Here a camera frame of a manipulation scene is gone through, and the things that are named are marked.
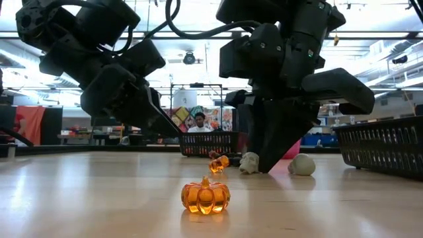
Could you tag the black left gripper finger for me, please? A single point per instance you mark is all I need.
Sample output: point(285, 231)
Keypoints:
point(157, 105)
point(152, 122)

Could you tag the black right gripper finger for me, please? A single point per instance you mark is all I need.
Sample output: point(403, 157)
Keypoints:
point(274, 132)

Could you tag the white skull decoration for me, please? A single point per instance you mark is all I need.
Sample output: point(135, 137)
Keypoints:
point(249, 162)
point(302, 165)

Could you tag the orange translucent pumpkin decoration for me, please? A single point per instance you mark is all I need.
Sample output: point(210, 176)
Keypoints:
point(218, 164)
point(205, 198)

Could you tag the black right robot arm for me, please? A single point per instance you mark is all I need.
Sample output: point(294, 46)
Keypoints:
point(307, 20)

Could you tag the pink plastic bowl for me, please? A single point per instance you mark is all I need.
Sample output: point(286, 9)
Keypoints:
point(292, 152)

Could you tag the person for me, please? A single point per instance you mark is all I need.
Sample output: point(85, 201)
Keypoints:
point(200, 127)

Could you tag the blue storage bin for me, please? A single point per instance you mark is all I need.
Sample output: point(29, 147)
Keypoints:
point(325, 140)

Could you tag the black slotted plastic basket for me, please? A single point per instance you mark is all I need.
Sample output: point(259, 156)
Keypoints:
point(205, 143)
point(380, 145)

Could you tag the black overhead crossbeam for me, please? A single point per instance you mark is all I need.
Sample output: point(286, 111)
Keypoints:
point(363, 34)

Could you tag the red hanging cloth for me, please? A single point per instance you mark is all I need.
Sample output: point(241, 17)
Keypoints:
point(29, 124)

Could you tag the colourful patterned wall hanging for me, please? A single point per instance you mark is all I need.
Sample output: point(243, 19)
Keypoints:
point(181, 114)

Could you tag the black background rig frame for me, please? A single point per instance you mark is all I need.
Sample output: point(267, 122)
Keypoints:
point(196, 85)

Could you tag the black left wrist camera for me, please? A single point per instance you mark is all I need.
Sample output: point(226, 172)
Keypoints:
point(142, 57)

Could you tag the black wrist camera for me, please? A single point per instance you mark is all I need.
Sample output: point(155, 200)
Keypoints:
point(254, 49)
point(142, 57)

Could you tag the black ceiling-mounted camera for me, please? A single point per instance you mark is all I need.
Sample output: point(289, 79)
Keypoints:
point(189, 58)

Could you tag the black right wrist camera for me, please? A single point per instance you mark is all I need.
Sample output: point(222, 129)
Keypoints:
point(254, 49)

